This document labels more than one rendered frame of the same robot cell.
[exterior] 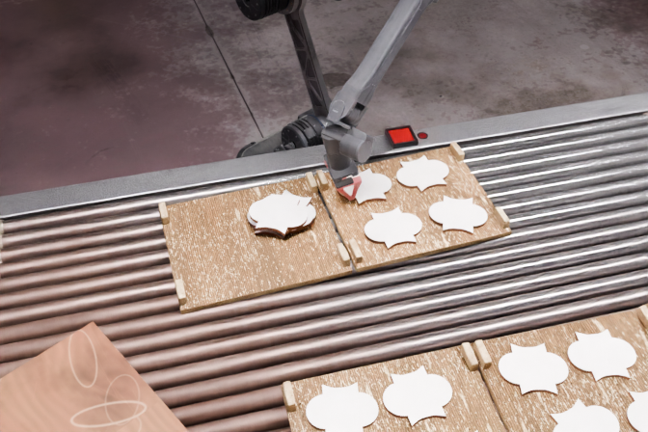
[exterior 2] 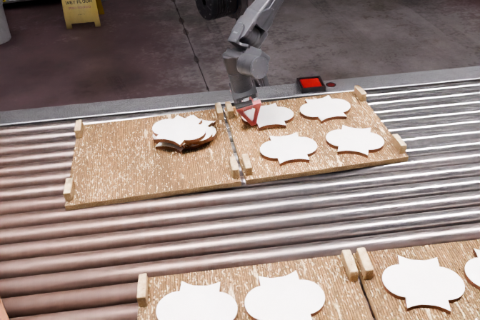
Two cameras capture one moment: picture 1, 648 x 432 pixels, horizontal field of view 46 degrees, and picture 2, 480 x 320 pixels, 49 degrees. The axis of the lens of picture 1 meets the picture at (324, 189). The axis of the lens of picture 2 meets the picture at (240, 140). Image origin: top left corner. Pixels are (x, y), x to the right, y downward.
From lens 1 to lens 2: 0.69 m
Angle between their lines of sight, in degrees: 11
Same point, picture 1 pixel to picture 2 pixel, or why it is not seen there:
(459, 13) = (388, 51)
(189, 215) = (102, 132)
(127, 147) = not seen: hidden behind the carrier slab
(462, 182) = (362, 116)
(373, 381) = (239, 283)
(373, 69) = not seen: outside the picture
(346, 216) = (246, 138)
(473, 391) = (351, 301)
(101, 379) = not seen: outside the picture
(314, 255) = (207, 167)
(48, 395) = not seen: outside the picture
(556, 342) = (452, 258)
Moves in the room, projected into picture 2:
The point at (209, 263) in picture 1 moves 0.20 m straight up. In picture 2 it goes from (106, 169) to (90, 99)
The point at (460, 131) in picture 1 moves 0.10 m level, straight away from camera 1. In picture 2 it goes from (366, 82) to (371, 68)
